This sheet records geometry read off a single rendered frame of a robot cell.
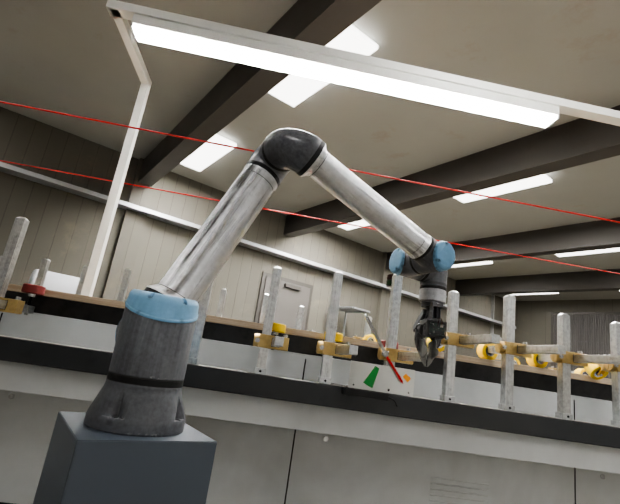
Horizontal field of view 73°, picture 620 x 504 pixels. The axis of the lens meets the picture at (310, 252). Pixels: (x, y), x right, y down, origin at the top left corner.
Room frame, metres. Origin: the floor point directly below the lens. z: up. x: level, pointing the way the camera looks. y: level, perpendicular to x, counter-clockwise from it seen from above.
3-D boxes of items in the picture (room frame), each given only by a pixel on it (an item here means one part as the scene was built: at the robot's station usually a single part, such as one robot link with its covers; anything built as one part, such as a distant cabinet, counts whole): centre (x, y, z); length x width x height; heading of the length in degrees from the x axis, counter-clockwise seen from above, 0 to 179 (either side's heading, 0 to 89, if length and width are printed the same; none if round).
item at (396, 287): (1.71, -0.38, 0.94); 0.03 x 0.03 x 0.48; 5
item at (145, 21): (2.01, -0.09, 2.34); 2.40 x 0.12 x 0.08; 95
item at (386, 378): (1.68, -0.35, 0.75); 0.26 x 0.01 x 0.10; 95
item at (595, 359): (1.76, -1.17, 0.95); 0.50 x 0.04 x 0.04; 5
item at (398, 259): (1.38, -0.34, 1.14); 0.12 x 0.12 x 0.09; 24
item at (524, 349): (1.74, -0.92, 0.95); 0.50 x 0.04 x 0.04; 5
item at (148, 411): (0.92, 0.30, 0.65); 0.19 x 0.19 x 0.10
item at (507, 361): (1.75, -0.88, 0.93); 0.03 x 0.03 x 0.48; 5
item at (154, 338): (0.92, 0.30, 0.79); 0.17 x 0.15 x 0.18; 24
